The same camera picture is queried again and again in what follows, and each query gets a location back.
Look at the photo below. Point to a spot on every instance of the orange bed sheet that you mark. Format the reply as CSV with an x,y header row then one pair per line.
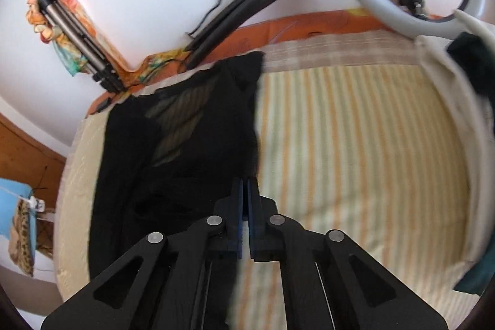
x,y
270,30

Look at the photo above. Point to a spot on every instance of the brown wooden furniture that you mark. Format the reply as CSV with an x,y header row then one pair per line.
x,y
23,152

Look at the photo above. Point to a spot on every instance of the yellow striped blanket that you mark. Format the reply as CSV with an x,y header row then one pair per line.
x,y
348,160

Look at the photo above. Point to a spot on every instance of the black garment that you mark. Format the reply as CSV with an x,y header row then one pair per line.
x,y
127,167

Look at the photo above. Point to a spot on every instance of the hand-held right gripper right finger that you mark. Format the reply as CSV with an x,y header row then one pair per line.
x,y
252,206

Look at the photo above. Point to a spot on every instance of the leopard print cloth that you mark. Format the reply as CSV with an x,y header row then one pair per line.
x,y
23,237

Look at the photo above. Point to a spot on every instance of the dark green garment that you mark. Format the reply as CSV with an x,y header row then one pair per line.
x,y
473,59

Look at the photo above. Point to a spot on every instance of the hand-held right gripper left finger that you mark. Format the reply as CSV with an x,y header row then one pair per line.
x,y
236,206

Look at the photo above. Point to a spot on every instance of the dark teal cloth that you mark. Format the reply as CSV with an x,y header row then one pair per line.
x,y
473,276

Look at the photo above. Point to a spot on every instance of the colourful floral cloth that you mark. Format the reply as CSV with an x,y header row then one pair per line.
x,y
38,17

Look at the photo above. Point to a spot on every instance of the silver tripod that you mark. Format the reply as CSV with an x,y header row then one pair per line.
x,y
73,32

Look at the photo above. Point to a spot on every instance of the blue cloth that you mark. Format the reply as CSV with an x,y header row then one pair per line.
x,y
15,194

